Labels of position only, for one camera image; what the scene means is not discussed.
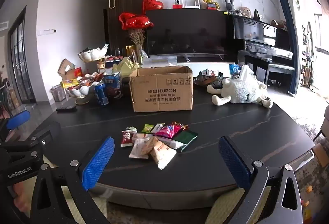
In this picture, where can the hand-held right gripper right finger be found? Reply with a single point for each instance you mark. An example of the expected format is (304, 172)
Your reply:
(234, 162)

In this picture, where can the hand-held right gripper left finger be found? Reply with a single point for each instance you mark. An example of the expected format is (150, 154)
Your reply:
(99, 162)

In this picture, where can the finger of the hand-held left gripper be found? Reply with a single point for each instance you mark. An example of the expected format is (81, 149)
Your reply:
(18, 120)
(48, 135)

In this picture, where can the red white snack packet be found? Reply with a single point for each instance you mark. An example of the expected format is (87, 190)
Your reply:
(127, 138)

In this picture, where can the small pale green packet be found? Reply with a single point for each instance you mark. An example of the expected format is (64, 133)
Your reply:
(130, 129)

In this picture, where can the dark green snack packet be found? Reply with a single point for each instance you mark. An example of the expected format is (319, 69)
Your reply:
(187, 137)

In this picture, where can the orange beige snack packet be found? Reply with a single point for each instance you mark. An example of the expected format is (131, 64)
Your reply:
(150, 145)

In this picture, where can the light green snack packet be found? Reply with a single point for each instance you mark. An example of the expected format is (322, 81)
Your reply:
(147, 128)

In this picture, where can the white long snack packet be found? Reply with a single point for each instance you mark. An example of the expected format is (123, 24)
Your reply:
(174, 143)

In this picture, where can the red gold candy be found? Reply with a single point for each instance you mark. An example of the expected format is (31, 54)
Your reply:
(181, 125)

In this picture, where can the white green snack packet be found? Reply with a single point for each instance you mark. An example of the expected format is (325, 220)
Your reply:
(157, 128)

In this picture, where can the pink snack packet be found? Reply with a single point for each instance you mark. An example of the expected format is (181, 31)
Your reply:
(168, 131)

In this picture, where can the brown cardboard box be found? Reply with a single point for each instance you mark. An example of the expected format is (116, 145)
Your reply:
(162, 87)

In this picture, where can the pile of snacks in stand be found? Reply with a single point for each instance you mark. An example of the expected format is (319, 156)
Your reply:
(79, 82)

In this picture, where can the dark bowl of snacks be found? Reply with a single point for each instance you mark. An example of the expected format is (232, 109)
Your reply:
(208, 77)

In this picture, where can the red snacks on cabinet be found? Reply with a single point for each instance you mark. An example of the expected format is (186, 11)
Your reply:
(114, 58)

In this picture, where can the person's left hand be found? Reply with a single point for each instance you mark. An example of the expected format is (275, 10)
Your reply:
(19, 199)

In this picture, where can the black remote control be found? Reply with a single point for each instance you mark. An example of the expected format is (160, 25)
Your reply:
(66, 109)

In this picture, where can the white trash bin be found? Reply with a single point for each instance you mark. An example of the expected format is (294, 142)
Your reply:
(57, 91)

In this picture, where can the black glass door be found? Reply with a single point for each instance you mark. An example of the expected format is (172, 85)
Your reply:
(19, 59)

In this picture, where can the blue drink can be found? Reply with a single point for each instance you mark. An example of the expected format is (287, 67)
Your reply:
(102, 94)

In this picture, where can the cardboard boxes on floor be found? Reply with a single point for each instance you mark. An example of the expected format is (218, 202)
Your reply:
(68, 68)

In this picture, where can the white plush sheep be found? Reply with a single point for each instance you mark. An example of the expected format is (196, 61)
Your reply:
(241, 90)

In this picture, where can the blue snack bag box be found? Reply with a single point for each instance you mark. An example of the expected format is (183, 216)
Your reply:
(113, 82)

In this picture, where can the white shell tiered stand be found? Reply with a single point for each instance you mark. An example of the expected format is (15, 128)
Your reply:
(88, 57)

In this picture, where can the blue snack bag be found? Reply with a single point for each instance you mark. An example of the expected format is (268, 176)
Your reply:
(234, 69)

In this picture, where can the yellow green gift bags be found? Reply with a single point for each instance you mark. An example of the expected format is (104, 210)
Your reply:
(126, 66)

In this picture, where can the black piano bench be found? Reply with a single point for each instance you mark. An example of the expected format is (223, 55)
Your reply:
(279, 69)

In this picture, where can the white television cabinet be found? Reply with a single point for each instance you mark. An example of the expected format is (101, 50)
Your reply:
(205, 60)

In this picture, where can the gold gift box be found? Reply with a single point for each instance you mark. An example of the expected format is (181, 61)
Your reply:
(130, 51)

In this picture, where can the clear plastic box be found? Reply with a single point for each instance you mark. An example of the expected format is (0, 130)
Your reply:
(159, 61)

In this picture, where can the black piano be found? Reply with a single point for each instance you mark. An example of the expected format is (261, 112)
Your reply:
(259, 36)

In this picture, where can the dried flowers in vase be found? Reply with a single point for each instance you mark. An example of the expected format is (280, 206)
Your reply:
(137, 39)

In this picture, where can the black television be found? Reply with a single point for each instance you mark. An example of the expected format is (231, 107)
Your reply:
(187, 32)

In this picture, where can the red heart balloon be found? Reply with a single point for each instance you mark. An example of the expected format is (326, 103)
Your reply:
(140, 23)
(153, 3)
(126, 18)

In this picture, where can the brown plush toy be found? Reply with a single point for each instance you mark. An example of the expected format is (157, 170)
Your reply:
(245, 11)

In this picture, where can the grey bunny plush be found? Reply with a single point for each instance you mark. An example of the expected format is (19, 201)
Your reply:
(228, 4)

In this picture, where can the red desk clock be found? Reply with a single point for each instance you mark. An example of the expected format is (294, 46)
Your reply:
(212, 5)

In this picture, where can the white router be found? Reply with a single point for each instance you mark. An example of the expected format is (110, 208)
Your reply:
(191, 4)

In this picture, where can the yellow toy figure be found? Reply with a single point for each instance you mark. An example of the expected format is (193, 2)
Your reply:
(207, 0)

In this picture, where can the white red camera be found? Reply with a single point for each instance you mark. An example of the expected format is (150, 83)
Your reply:
(176, 3)

